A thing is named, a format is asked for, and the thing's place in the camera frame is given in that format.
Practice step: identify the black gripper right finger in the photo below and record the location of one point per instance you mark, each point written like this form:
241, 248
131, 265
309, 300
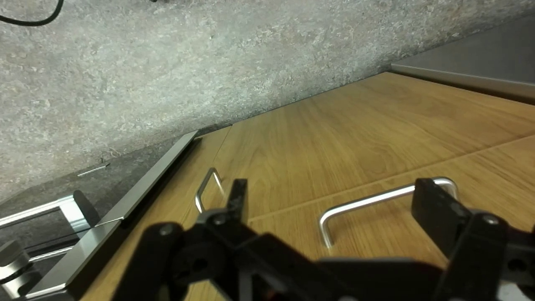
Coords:
478, 252

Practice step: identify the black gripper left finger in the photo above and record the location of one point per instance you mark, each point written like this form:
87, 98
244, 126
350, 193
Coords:
222, 262

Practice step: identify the wooden cabinet door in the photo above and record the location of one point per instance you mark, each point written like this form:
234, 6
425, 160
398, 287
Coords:
334, 140

